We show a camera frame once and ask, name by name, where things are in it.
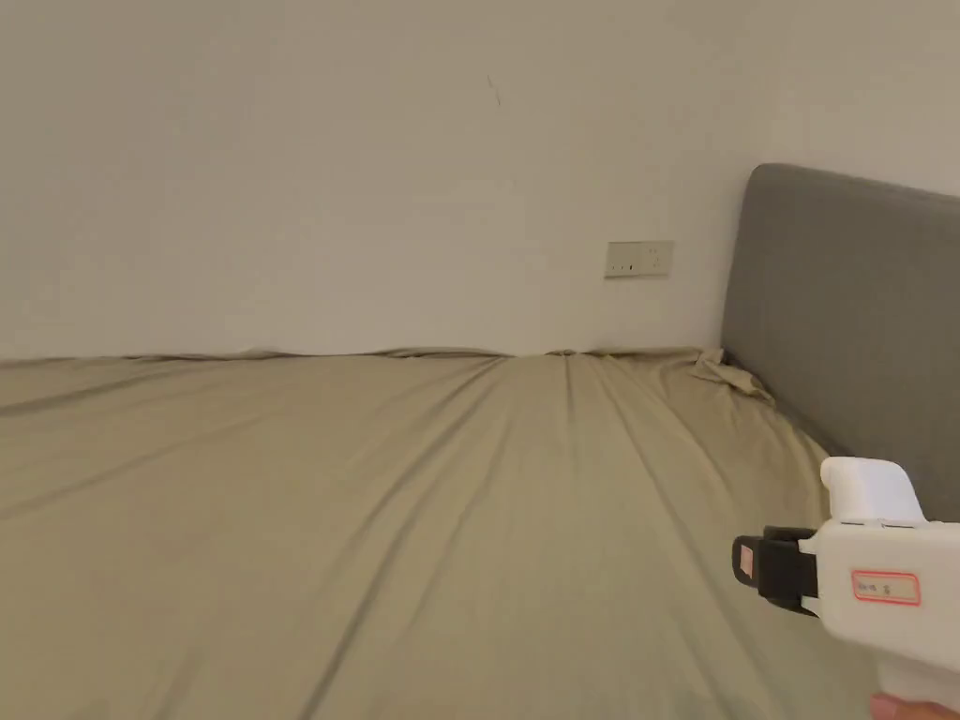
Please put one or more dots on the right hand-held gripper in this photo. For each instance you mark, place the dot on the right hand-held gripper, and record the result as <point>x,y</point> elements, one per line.
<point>892,592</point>

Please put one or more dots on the person's right hand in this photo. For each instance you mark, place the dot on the person's right hand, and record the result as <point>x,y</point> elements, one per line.
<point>915,709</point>

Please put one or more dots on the grey padded headboard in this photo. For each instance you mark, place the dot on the grey padded headboard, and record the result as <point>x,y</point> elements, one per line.
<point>840,315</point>

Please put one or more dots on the bed with beige sheet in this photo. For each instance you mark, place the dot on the bed with beige sheet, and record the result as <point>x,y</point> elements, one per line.
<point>390,525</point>

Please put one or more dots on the white wall socket plate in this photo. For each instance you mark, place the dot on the white wall socket plate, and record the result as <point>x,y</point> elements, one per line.
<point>639,259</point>

